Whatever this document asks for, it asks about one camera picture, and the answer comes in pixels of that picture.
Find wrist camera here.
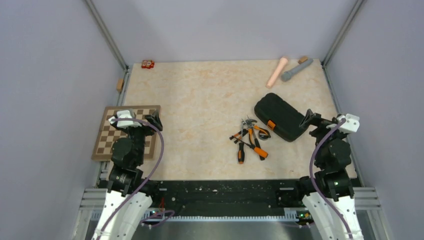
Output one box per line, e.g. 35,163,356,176
107,109,142,130
326,113,360,134

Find left wooden block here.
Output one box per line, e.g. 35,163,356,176
116,78,125,93

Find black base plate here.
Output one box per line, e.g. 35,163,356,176
150,176,315,217

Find wooden chessboard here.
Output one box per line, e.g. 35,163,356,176
91,105,161,162

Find aluminium frame rail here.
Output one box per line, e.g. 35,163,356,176
71,181,394,240

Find red toy car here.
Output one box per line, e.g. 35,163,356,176
141,60,155,69

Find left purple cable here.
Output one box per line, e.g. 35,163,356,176
97,117,176,240

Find back wooden block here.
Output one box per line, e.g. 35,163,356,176
297,55,309,64

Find orange handled pliers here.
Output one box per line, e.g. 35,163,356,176
229,118,271,148

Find black plastic tool case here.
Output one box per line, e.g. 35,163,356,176
254,92,308,142

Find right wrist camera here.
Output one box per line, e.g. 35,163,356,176
326,113,360,134

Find long orange handled screwdriver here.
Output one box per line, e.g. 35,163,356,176
234,137,269,158

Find grey toy microphone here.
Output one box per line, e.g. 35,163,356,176
281,58,314,82

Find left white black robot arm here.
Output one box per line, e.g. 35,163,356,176
92,109,163,240

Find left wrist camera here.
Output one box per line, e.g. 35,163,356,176
107,109,142,130

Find pink toy microphone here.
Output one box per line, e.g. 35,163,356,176
265,56,289,89

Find wooden block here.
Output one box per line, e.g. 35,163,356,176
297,55,309,64
116,78,125,93

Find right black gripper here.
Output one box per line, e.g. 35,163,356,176
299,108,346,166

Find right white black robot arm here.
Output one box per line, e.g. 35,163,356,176
293,109,364,240

